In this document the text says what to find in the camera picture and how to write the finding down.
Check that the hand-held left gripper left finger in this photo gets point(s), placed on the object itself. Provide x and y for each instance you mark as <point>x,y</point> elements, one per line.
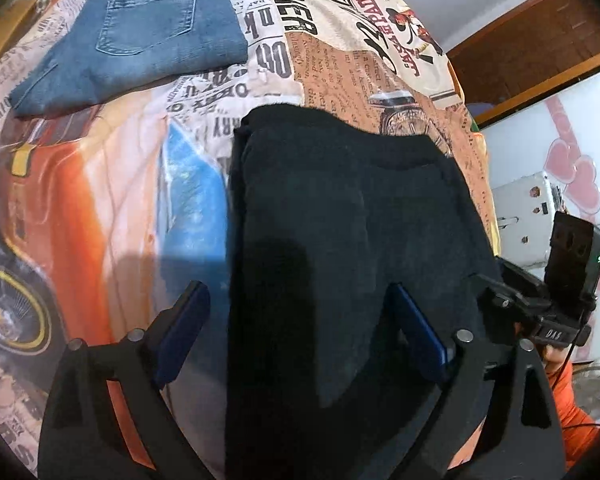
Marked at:
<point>180,332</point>

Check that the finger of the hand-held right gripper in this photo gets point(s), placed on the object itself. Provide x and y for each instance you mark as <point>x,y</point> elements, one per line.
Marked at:
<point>500,297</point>

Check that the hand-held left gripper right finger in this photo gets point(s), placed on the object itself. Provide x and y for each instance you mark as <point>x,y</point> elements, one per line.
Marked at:
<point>422,332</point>

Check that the black pants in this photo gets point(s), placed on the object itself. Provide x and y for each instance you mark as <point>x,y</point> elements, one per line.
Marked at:
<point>340,240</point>

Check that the person's right forearm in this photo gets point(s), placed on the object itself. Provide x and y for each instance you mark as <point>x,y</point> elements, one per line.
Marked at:
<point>567,400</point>

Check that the white plastic box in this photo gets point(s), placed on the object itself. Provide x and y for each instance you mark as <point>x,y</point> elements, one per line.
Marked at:
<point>522,215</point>

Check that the white wardrobe with pink hearts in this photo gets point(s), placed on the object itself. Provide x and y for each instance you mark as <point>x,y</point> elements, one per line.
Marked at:
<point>585,125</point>

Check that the printed blanket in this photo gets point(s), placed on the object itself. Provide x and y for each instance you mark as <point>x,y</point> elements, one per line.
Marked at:
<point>105,180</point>

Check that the wooden door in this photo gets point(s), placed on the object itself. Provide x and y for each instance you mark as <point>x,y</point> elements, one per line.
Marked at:
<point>535,35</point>

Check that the folded blue jeans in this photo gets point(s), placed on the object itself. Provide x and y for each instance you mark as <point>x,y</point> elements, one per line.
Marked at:
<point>145,40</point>

